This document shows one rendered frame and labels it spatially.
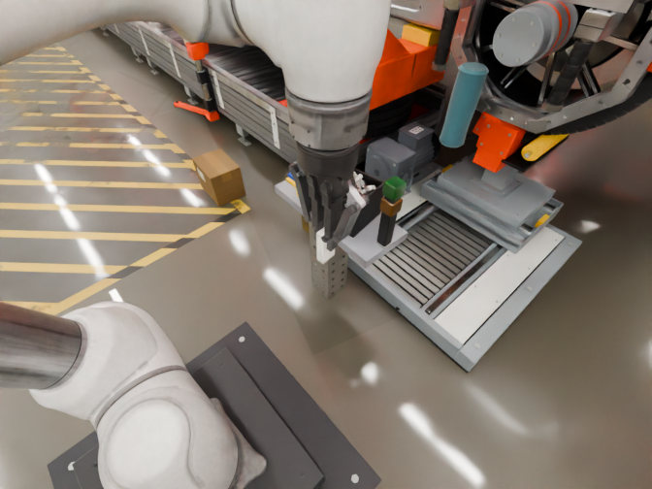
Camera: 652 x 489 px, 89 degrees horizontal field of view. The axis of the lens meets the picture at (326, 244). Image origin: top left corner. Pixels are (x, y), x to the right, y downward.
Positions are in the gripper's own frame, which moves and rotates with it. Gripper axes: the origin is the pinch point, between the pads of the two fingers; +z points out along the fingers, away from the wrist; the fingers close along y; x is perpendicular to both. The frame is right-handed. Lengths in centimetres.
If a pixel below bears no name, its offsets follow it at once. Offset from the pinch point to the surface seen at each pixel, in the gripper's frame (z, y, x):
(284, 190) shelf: 30, -42, 25
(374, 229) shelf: 28.9, -10.3, 31.3
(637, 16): -12, 12, 113
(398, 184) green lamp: 7.6, -4.7, 28.9
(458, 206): 60, -7, 93
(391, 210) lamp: 14.0, -4.0, 27.2
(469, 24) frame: -5, -28, 96
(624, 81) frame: -4, 20, 90
